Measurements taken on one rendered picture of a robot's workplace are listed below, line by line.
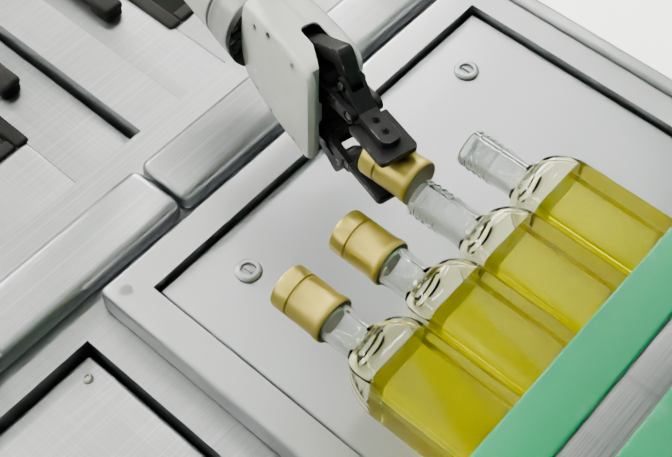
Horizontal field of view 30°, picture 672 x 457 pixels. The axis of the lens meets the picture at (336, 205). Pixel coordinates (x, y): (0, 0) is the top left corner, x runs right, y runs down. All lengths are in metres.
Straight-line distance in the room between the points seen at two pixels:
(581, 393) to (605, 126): 0.48
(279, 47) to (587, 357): 0.35
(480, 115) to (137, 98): 0.31
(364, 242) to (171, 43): 0.43
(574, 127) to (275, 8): 0.32
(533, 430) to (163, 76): 0.64
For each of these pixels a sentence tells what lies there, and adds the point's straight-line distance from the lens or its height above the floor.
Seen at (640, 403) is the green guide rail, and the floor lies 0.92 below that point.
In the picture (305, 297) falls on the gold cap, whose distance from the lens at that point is 0.83.
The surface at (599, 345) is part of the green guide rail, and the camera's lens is 0.68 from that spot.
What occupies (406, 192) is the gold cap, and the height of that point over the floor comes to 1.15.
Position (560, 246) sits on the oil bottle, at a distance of 0.85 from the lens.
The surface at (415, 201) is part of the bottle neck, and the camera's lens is 0.88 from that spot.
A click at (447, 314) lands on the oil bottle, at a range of 0.81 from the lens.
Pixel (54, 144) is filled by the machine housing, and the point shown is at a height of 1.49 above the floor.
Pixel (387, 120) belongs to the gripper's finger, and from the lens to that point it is 0.88.
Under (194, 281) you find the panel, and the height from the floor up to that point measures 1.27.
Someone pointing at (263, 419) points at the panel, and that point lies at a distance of 0.93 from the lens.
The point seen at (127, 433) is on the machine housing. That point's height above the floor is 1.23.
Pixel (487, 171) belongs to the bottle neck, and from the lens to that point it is 0.90.
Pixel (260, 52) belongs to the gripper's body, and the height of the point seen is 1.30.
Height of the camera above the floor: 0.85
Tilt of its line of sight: 22 degrees up
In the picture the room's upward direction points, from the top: 54 degrees counter-clockwise
